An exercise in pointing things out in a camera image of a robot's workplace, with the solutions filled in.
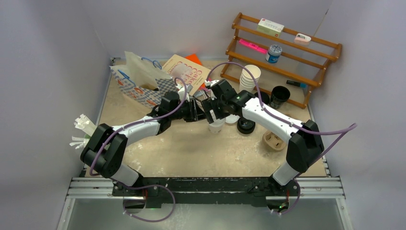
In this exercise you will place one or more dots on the stack of white paper cups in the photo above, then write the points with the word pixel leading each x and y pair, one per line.
pixel 249 75

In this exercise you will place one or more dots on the black paper cup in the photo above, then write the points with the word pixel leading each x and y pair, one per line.
pixel 279 96

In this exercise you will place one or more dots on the orange paper bag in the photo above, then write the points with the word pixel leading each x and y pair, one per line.
pixel 194 58

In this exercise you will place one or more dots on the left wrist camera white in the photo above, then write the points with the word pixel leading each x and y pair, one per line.
pixel 184 91

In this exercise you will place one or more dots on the wooden shelf rack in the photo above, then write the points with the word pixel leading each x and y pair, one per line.
pixel 284 68

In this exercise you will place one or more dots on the pink highlighter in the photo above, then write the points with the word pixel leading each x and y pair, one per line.
pixel 252 46

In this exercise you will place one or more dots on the white cup lid lower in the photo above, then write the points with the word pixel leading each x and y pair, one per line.
pixel 231 119

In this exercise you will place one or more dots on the stack of black lids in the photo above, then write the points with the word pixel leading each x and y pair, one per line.
pixel 245 126

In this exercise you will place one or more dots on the checkered paper bakery bag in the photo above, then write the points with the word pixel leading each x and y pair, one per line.
pixel 141 81

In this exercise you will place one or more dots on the black blue marker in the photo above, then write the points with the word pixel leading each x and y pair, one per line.
pixel 296 83

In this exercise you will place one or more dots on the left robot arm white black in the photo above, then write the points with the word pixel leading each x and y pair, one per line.
pixel 104 151

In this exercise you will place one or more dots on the single white paper cup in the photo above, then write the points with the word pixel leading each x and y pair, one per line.
pixel 216 126

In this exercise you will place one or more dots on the pink white tape dispenser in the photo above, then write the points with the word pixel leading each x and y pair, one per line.
pixel 302 39

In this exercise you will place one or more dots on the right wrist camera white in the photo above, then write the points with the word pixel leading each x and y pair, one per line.
pixel 209 84

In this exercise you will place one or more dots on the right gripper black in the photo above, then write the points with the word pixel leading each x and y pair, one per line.
pixel 209 104

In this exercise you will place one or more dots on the blue white jar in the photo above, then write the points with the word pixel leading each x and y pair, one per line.
pixel 273 53

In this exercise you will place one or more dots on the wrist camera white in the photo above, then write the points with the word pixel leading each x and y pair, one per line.
pixel 209 84
pixel 184 91

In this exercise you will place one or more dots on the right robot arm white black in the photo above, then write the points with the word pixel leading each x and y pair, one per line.
pixel 304 143

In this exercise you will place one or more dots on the black flat lid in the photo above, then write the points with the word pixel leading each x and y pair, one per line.
pixel 265 98

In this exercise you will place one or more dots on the white green box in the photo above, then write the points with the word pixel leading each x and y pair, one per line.
pixel 270 28

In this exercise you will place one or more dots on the cakes recipe book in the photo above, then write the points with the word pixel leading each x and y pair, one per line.
pixel 192 73

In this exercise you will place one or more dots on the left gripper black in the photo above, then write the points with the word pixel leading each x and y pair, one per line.
pixel 195 112

